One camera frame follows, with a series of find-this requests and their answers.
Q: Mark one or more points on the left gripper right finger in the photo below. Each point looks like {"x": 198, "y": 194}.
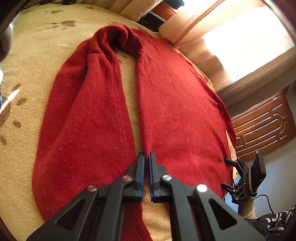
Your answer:
{"x": 196, "y": 212}

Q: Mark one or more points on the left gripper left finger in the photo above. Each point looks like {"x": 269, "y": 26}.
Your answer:
{"x": 96, "y": 213}

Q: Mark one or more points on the red knit sweater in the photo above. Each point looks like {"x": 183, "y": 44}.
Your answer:
{"x": 122, "y": 89}

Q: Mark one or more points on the carved wooden cabinet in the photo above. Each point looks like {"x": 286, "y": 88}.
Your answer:
{"x": 264, "y": 127}

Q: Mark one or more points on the ribbed peach curtain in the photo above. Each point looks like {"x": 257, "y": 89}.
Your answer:
{"x": 227, "y": 40}

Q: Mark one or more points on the black speaker box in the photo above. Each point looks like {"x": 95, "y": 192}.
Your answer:
{"x": 157, "y": 16}

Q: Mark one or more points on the teal box on sill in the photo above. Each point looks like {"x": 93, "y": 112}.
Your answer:
{"x": 175, "y": 4}

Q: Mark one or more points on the beige patterned curtain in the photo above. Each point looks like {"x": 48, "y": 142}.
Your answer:
{"x": 131, "y": 9}

